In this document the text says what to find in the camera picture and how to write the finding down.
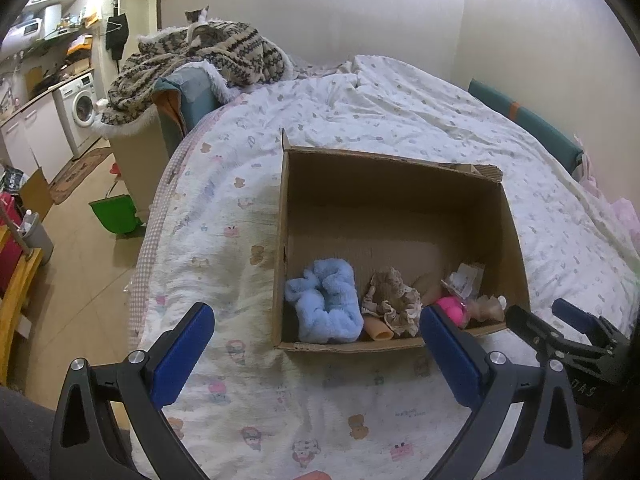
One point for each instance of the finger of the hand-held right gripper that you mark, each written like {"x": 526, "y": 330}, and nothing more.
{"x": 575, "y": 316}
{"x": 530, "y": 327}

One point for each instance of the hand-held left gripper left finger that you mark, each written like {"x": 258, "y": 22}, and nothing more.
{"x": 182, "y": 355}

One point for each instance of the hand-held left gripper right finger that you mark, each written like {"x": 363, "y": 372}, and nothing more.
{"x": 450, "y": 355}

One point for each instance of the beige soft pad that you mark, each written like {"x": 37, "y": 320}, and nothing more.
{"x": 485, "y": 310}

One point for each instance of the tan tube sock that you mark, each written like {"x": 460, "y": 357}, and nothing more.
{"x": 377, "y": 330}

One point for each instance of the brown frilly cloth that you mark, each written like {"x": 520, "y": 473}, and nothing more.
{"x": 395, "y": 300}

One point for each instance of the brown cardboard box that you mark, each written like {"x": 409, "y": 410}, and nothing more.
{"x": 400, "y": 210}

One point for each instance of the pink soft ball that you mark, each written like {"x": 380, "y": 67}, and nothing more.
{"x": 452, "y": 307}

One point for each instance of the pink cloth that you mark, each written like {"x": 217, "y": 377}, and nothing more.
{"x": 625, "y": 215}

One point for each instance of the light blue fluffy cloth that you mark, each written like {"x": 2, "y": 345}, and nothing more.
{"x": 325, "y": 310}

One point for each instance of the green bin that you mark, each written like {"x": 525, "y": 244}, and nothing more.
{"x": 117, "y": 212}

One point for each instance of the yellow wooden chair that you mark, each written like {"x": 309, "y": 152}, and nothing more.
{"x": 20, "y": 285}

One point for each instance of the grey bin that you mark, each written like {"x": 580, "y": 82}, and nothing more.
{"x": 37, "y": 245}

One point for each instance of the teal headboard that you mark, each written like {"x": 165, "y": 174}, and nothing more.
{"x": 540, "y": 130}

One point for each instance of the beige armchair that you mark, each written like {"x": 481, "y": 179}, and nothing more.
{"x": 137, "y": 170}

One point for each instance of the small red object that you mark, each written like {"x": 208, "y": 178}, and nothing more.
{"x": 116, "y": 170}

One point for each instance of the white bottle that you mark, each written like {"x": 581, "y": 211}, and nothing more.
{"x": 29, "y": 221}

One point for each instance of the brown door mat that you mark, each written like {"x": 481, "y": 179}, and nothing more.
{"x": 75, "y": 177}

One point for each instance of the red bag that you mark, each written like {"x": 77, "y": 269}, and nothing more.
{"x": 7, "y": 240}

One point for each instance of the flat cardboard piece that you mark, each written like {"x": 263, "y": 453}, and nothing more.
{"x": 37, "y": 192}

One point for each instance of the black printed bag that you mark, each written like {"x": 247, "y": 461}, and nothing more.
{"x": 12, "y": 178}

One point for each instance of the white printed bed quilt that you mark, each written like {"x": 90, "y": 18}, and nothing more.
{"x": 375, "y": 110}

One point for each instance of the white kitchen cabinet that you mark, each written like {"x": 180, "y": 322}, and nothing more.
{"x": 45, "y": 135}

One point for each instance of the teal sofa cushion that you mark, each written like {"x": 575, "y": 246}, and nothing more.
{"x": 197, "y": 95}

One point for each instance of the white washing machine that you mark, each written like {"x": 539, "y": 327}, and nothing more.
{"x": 82, "y": 105}

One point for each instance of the striped fluffy blanket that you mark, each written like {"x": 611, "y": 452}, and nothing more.
{"x": 235, "y": 55}

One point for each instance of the orange box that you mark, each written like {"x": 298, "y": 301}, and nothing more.
{"x": 80, "y": 46}

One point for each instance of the black hanging garment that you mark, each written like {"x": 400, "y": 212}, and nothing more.
{"x": 117, "y": 35}

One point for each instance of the tabby cat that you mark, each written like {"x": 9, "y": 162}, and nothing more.
{"x": 200, "y": 27}

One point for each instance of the white cylinder appliance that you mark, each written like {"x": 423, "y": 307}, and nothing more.
{"x": 52, "y": 20}

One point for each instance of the white microwave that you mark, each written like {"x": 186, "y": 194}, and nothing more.
{"x": 25, "y": 30}

